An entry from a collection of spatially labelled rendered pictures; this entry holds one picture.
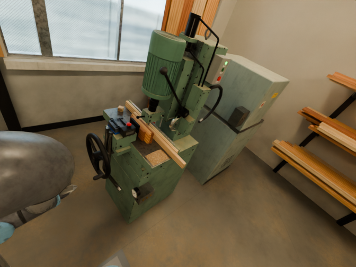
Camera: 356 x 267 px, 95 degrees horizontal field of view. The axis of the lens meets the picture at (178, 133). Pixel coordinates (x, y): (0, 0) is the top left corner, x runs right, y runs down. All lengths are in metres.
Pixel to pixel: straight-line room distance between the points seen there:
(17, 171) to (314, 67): 2.90
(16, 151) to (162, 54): 0.69
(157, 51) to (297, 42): 2.37
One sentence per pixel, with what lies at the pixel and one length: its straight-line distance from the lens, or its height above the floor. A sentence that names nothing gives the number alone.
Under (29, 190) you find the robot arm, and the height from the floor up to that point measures 1.40.
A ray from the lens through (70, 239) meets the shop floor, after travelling 1.74.
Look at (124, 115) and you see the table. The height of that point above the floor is 0.90.
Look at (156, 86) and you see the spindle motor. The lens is 0.90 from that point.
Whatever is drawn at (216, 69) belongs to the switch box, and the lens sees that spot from 1.05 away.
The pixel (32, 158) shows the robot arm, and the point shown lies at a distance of 0.29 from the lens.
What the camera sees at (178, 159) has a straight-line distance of 0.99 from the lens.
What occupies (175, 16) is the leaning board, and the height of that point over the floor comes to 1.51.
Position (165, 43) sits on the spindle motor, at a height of 1.48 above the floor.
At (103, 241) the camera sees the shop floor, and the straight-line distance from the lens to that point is 1.71.
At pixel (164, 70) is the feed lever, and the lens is 0.75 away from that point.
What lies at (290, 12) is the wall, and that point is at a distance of 3.09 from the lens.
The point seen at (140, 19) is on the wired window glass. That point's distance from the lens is 2.41.
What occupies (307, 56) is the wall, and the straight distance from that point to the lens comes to 2.92.
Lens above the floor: 1.63
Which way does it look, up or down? 37 degrees down
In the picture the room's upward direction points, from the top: 22 degrees clockwise
